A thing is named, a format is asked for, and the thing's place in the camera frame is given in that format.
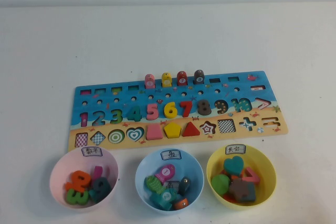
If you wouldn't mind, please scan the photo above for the brown number eight piece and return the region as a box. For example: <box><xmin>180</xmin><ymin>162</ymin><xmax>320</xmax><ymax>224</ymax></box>
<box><xmin>196</xmin><ymin>99</ymin><xmax>213</xmax><ymax>116</ymax></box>

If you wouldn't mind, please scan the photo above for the paper label on blue bowl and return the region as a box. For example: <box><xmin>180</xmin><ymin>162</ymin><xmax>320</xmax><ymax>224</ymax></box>
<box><xmin>160</xmin><ymin>150</ymin><xmax>182</xmax><ymax>161</ymax></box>

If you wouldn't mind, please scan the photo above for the yellow plastic bowl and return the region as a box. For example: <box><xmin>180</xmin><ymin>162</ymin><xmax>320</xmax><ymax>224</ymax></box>
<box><xmin>206</xmin><ymin>144</ymin><xmax>277</xmax><ymax>207</ymax></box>

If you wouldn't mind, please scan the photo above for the teal heart piece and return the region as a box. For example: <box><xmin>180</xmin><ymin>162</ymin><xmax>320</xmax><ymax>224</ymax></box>
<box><xmin>223</xmin><ymin>155</ymin><xmax>245</xmax><ymax>177</ymax></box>

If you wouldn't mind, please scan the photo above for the yellow number six piece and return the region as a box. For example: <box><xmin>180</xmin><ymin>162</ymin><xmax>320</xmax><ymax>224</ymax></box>
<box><xmin>164</xmin><ymin>101</ymin><xmax>180</xmax><ymax>119</ymax></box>

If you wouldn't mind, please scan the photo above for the blue-grey square piece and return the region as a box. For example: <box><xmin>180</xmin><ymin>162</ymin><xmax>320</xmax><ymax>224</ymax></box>
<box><xmin>240</xmin><ymin>182</ymin><xmax>257</xmax><ymax>202</ymax></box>

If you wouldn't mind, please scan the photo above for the pink number one piece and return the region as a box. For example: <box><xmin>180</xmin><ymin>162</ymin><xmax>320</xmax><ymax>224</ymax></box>
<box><xmin>90</xmin><ymin>165</ymin><xmax>103</xmax><ymax>183</ymax></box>

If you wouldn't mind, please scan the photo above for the green striped fish piece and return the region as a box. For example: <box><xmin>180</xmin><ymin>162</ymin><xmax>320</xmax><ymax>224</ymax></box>
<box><xmin>145</xmin><ymin>175</ymin><xmax>166</xmax><ymax>195</ymax></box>

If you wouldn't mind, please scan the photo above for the red number seven piece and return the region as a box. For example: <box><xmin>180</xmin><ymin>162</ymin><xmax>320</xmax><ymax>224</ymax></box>
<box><xmin>179</xmin><ymin>100</ymin><xmax>194</xmax><ymax>118</ymax></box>

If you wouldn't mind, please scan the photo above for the dark teal fish piece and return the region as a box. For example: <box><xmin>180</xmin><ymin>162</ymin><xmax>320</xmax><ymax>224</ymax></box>
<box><xmin>179</xmin><ymin>176</ymin><xmax>192</xmax><ymax>196</ymax></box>

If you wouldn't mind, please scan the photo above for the red triangle piece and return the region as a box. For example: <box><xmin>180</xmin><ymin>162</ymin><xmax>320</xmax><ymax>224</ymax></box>
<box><xmin>182</xmin><ymin>121</ymin><xmax>202</xmax><ymax>137</ymax></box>

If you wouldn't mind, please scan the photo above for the green circle piece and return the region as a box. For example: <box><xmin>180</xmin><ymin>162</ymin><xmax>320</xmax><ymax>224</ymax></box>
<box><xmin>211</xmin><ymin>174</ymin><xmax>232</xmax><ymax>196</ymax></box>

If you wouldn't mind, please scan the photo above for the pink fish piece one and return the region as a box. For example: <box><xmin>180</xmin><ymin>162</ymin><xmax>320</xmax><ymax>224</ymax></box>
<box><xmin>154</xmin><ymin>164</ymin><xmax>176</xmax><ymax>183</ymax></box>

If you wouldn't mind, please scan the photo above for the teal fish piece two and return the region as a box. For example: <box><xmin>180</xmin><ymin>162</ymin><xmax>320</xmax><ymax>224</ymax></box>
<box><xmin>149</xmin><ymin>188</ymin><xmax>180</xmax><ymax>210</ymax></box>

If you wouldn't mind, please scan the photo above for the yellow fish peg six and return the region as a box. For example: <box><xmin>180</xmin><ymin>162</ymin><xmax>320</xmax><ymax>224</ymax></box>
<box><xmin>161</xmin><ymin>72</ymin><xmax>173</xmax><ymax>88</ymax></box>

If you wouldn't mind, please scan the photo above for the dark teal number nine piece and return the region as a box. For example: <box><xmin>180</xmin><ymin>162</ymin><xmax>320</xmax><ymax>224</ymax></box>
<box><xmin>89</xmin><ymin>176</ymin><xmax>111</xmax><ymax>204</ymax></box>

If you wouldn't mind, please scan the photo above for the pink number five piece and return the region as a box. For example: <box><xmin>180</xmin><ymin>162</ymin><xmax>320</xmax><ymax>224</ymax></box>
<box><xmin>146</xmin><ymin>102</ymin><xmax>161</xmax><ymax>121</ymax></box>

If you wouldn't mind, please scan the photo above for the brown fish peg eight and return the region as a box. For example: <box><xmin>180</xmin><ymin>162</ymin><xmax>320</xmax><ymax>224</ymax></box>
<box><xmin>194</xmin><ymin>69</ymin><xmax>206</xmax><ymax>85</ymax></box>

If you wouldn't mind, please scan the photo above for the orange fish piece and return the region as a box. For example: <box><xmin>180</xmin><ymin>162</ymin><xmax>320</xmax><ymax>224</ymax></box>
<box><xmin>172</xmin><ymin>198</ymin><xmax>189</xmax><ymax>210</ymax></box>

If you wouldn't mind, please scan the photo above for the pink trapezoid piece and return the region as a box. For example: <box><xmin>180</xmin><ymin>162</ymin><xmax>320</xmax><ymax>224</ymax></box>
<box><xmin>146</xmin><ymin>125</ymin><xmax>162</xmax><ymax>141</ymax></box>

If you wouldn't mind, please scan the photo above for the paper label on yellow bowl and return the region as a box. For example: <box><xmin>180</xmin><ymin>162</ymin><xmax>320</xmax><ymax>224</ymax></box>
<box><xmin>225</xmin><ymin>144</ymin><xmax>246</xmax><ymax>155</ymax></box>

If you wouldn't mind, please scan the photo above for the paper label on pink bowl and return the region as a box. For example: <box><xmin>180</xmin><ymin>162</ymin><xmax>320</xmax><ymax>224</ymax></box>
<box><xmin>81</xmin><ymin>147</ymin><xmax>103</xmax><ymax>158</ymax></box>

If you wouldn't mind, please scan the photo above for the colourful wooden puzzle board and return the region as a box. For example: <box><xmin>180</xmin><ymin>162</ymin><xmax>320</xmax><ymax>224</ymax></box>
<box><xmin>67</xmin><ymin>70</ymin><xmax>289</xmax><ymax>153</ymax></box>

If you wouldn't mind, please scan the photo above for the green number three piece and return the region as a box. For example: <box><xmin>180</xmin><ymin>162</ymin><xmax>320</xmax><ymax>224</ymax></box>
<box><xmin>65</xmin><ymin>189</ymin><xmax>90</xmax><ymax>206</ymax></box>

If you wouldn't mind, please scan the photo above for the pink fish peg five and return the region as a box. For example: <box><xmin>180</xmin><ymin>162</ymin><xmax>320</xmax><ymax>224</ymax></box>
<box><xmin>144</xmin><ymin>73</ymin><xmax>156</xmax><ymax>90</ymax></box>

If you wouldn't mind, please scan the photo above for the blue plastic bowl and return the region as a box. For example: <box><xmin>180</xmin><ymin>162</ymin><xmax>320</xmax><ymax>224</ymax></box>
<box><xmin>134</xmin><ymin>148</ymin><xmax>205</xmax><ymax>211</ymax></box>

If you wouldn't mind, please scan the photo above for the pink plastic bowl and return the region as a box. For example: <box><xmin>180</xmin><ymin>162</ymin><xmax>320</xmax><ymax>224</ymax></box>
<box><xmin>49</xmin><ymin>147</ymin><xmax>120</xmax><ymax>210</ymax></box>

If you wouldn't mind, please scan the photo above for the brown star piece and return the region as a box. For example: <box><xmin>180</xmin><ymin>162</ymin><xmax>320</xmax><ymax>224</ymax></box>
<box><xmin>227</xmin><ymin>178</ymin><xmax>250</xmax><ymax>202</ymax></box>

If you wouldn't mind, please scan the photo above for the pink greater-than sign piece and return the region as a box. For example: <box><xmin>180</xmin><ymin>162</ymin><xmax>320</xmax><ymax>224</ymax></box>
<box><xmin>243</xmin><ymin>166</ymin><xmax>261</xmax><ymax>184</ymax></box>

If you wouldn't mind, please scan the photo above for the orange number two piece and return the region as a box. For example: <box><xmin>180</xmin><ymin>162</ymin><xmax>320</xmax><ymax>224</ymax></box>
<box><xmin>65</xmin><ymin>170</ymin><xmax>92</xmax><ymax>191</ymax></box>

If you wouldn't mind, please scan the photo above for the yellow pentagon piece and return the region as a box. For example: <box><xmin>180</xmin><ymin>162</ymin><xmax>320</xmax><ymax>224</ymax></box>
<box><xmin>164</xmin><ymin>122</ymin><xmax>182</xmax><ymax>139</ymax></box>

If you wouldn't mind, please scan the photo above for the red fish peg seven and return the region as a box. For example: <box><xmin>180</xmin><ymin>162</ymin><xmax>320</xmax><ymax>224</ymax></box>
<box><xmin>176</xmin><ymin>71</ymin><xmax>189</xmax><ymax>87</ymax></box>

